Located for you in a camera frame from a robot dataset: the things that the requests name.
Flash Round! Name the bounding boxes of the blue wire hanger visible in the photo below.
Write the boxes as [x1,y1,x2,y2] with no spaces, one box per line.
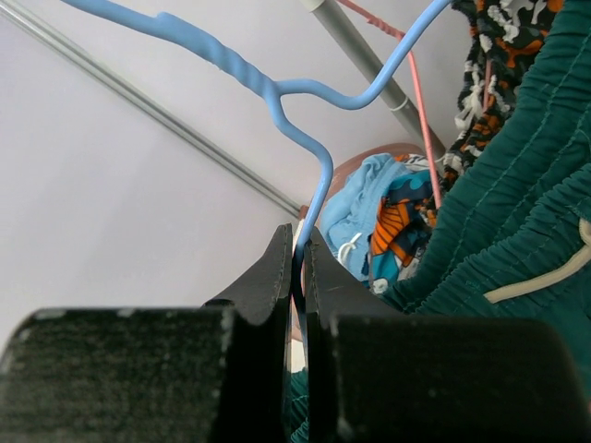
[67,0,451,332]

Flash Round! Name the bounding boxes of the dark green shorts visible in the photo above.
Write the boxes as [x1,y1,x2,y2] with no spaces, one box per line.
[285,0,591,443]

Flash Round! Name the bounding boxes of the white metal clothes rack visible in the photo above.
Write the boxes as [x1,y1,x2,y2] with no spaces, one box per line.
[301,0,423,141]

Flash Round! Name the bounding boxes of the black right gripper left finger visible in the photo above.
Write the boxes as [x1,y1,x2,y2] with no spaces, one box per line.
[1,224,293,442]

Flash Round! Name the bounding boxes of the light blue shorts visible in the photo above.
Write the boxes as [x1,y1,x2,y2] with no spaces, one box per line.
[320,153,409,281]

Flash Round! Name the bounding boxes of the colourful patchwork shorts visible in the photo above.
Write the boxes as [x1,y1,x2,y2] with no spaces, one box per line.
[366,154,433,296]

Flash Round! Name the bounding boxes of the grey frame profile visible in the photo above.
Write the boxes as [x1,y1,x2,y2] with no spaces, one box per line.
[1,1,300,218]

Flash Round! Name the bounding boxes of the pink plastic basket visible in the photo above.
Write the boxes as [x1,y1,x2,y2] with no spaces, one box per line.
[325,142,423,201]

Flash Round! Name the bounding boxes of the pink wire hanger on camouflage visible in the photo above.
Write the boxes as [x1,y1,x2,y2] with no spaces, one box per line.
[340,0,445,209]

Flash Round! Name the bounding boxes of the orange black camouflage shorts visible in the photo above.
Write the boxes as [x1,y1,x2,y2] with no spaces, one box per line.
[443,1,563,188]

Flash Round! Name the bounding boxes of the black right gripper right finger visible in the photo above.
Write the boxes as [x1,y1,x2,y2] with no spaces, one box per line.
[305,232,590,442]

